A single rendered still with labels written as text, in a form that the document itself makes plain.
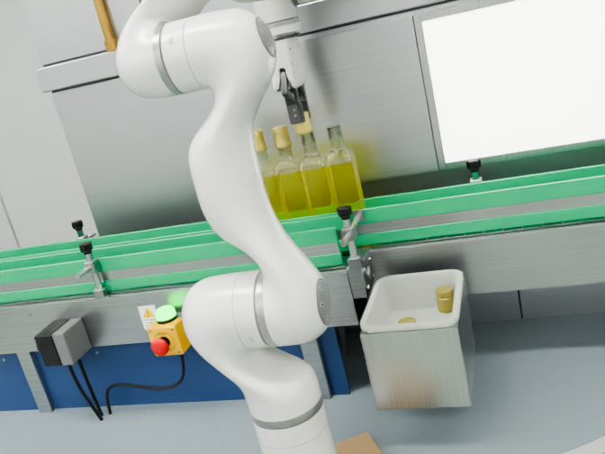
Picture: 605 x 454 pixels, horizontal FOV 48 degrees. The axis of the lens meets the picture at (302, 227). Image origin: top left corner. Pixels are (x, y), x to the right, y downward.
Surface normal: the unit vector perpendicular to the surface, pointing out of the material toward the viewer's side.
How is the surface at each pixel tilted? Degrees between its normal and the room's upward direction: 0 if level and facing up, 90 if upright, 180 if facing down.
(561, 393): 0
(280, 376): 30
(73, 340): 90
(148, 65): 86
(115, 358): 90
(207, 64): 99
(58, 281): 90
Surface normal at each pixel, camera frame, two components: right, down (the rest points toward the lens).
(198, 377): -0.26, 0.35
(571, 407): -0.22, -0.93
